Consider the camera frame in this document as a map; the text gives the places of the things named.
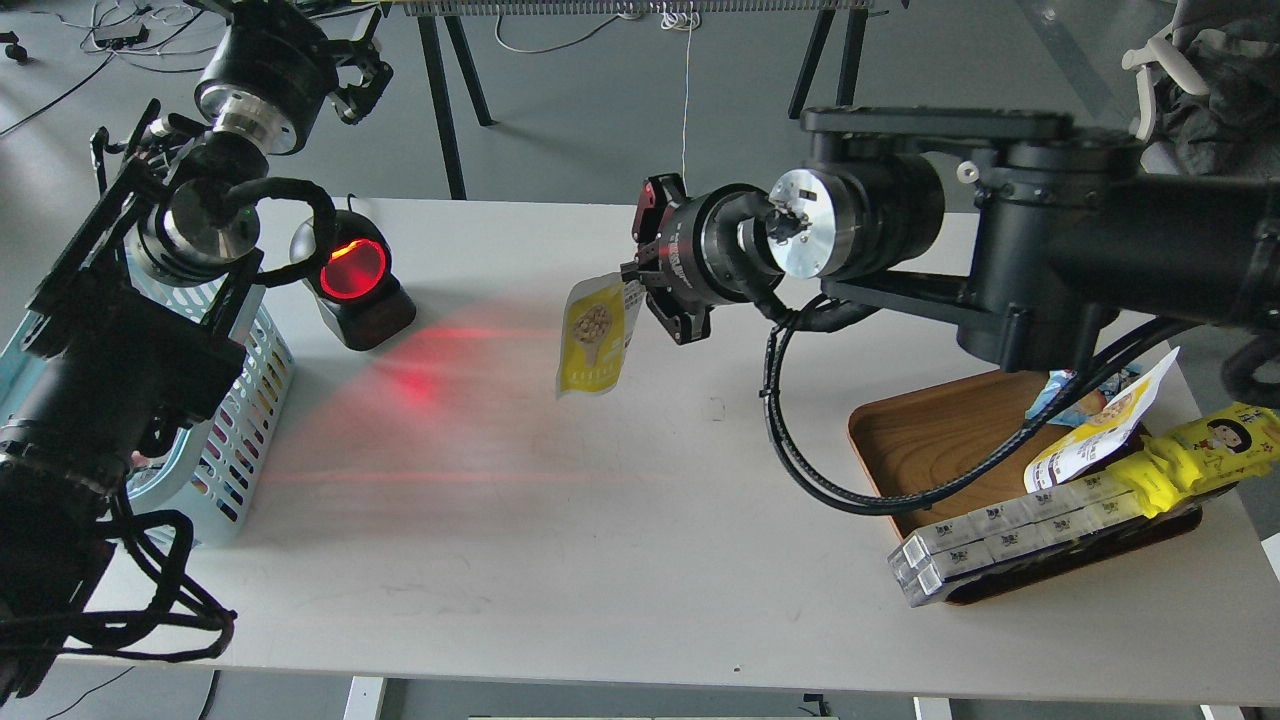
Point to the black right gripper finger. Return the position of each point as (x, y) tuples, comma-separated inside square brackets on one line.
[(654, 230), (685, 322)]

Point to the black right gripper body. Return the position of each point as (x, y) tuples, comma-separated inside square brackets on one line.
[(692, 237)]

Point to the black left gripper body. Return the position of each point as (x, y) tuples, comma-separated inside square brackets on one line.
[(269, 75)]

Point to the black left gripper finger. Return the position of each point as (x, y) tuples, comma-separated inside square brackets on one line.
[(353, 103), (361, 51)]

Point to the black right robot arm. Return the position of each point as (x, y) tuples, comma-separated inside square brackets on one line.
[(1044, 243)]

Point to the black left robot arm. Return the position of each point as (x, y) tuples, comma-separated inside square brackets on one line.
[(135, 322)]

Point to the clear boxed snack row lower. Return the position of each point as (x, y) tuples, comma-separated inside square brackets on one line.
[(1015, 574)]

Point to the clear boxed snack row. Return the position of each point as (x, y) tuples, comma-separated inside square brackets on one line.
[(1012, 530), (1015, 574)]

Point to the light blue plastic basket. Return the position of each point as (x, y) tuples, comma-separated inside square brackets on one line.
[(213, 469)]

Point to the clear boxed snack row upper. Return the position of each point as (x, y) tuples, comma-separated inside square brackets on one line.
[(1012, 530)]

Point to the yellow cartoon snack bag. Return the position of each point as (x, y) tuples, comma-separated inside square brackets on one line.
[(1200, 457)]

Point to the black barcode scanner red light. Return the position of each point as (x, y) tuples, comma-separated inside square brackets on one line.
[(359, 298)]

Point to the brown wooden tray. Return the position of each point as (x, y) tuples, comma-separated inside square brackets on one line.
[(918, 441)]

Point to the white office chair with clothes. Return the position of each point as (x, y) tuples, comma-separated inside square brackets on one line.
[(1207, 91)]

